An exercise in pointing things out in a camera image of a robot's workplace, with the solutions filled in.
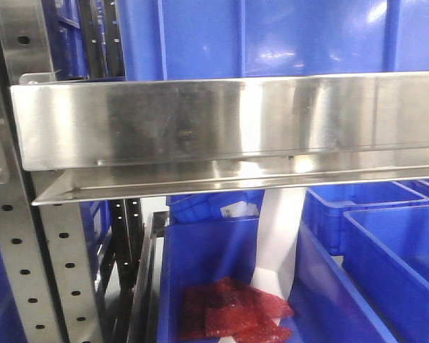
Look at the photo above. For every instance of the blue bin center rear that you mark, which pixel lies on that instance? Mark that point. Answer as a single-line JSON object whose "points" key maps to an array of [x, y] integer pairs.
{"points": [[192, 208]]}

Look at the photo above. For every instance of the blue bin right front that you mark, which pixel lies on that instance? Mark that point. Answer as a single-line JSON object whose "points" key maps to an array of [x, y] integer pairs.
{"points": [[387, 255]]}

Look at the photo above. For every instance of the red bubble wrap bag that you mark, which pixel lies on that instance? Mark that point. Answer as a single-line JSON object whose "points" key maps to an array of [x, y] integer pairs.
{"points": [[231, 308]]}

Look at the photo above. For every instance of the stainless steel shelf rail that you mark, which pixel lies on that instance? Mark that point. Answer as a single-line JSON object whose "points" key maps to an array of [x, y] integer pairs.
{"points": [[108, 140]]}

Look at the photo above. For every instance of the black perforated rear upright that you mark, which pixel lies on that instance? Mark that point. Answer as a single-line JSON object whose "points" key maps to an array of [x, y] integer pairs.
{"points": [[127, 236]]}

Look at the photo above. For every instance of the white paper sheet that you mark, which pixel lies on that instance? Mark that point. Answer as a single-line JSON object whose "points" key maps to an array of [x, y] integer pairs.
{"points": [[277, 232]]}

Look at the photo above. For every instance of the large blue crate upper shelf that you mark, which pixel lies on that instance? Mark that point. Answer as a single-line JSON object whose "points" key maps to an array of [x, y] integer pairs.
{"points": [[166, 40]]}

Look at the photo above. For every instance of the blue bin with red bags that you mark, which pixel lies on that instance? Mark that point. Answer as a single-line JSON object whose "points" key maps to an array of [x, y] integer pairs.
{"points": [[327, 306]]}

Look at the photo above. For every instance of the perforated steel shelf upright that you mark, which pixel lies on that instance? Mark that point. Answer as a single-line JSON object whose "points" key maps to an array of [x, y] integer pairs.
{"points": [[44, 248]]}

